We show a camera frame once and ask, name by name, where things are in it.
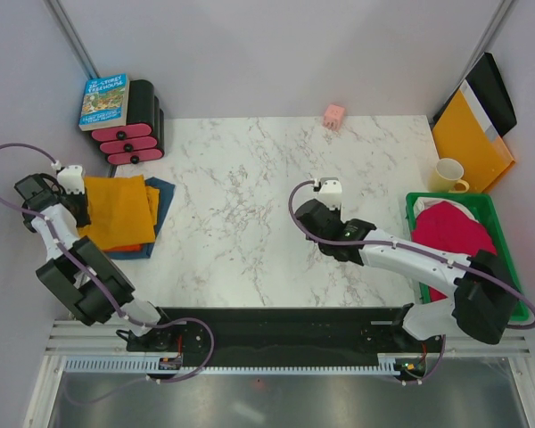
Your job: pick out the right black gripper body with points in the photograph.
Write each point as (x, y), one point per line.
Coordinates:
(321, 245)

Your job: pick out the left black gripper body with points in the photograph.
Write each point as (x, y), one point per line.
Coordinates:
(78, 202)

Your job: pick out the mustard yellow t shirt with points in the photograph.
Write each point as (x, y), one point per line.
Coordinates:
(123, 212)

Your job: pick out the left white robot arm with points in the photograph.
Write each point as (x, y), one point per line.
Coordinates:
(85, 281)

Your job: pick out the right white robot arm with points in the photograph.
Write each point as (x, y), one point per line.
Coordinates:
(478, 290)

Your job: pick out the white cloth in bin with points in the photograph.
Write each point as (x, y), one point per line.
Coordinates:
(442, 209)

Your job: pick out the pink cube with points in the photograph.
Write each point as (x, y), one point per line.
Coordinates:
(333, 117)

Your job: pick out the orange folded t shirt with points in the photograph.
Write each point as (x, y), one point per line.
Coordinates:
(127, 248)

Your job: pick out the blue treehouse book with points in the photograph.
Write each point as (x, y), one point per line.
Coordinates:
(105, 103)

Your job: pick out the black pink drawer organizer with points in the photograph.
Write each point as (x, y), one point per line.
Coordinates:
(142, 137)

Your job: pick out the magenta t shirt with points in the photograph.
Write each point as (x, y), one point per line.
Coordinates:
(459, 237)

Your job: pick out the blue folded t shirt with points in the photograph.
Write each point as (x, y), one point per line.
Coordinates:
(144, 251)

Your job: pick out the pale yellow mug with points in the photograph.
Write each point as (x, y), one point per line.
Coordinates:
(448, 177)

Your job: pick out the orange envelope folder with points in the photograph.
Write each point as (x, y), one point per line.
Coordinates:
(466, 134)

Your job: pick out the black white folder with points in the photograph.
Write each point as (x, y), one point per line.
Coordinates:
(486, 82)

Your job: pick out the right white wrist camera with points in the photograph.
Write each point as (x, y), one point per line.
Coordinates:
(329, 192)

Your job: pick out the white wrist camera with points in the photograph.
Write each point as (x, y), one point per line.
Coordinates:
(72, 179)
(329, 192)

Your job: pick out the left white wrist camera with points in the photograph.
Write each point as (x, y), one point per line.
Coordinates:
(72, 179)

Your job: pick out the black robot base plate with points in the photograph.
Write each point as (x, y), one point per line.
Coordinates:
(283, 336)

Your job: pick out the white slotted cable duct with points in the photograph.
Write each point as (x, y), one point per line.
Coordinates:
(170, 364)

